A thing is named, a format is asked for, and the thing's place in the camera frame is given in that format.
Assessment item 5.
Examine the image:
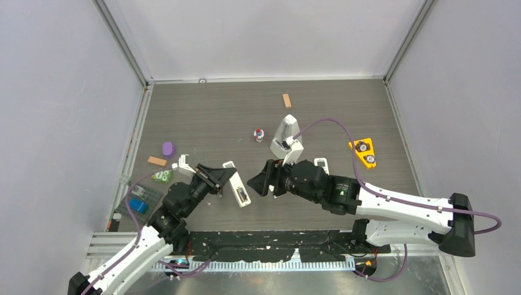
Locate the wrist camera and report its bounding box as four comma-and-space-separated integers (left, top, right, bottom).
283, 136, 304, 165
171, 154, 196, 176

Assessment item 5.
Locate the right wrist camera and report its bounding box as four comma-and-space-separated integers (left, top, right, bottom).
283, 136, 304, 165

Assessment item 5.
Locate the yellow triangle toy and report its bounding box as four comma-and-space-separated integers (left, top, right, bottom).
348, 138, 377, 169

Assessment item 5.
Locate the wooden block left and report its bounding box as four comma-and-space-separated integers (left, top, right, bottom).
147, 156, 167, 167

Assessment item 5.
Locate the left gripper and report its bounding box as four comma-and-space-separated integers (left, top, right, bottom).
182, 163, 235, 216

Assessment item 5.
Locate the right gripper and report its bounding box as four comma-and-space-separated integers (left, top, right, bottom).
248, 156, 322, 203

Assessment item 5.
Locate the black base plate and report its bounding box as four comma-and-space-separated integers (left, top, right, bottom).
181, 230, 390, 262

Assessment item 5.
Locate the small wooden block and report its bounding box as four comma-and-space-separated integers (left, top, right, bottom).
282, 93, 292, 109

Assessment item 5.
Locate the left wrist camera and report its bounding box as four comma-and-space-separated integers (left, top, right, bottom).
171, 154, 196, 176

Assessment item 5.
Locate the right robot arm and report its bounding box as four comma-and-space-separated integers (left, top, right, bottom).
247, 160, 476, 257

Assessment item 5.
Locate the small white remote control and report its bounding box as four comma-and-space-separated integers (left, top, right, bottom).
314, 158, 329, 174

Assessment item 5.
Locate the grey lego baseplate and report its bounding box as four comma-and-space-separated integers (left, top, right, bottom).
128, 185, 164, 226

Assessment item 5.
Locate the blue green lego brick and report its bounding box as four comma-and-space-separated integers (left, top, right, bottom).
128, 198, 149, 214

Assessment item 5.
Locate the white long remote control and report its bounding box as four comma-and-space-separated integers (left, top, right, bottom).
229, 170, 251, 208

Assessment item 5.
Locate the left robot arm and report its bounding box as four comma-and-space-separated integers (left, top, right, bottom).
68, 164, 237, 294

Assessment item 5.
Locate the green monster lego toy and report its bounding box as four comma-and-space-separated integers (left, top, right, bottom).
151, 170, 173, 183

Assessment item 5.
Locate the purple toy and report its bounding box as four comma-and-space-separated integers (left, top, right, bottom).
162, 141, 176, 159

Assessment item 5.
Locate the small red blue figurine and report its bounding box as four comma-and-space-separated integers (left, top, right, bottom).
254, 128, 264, 143

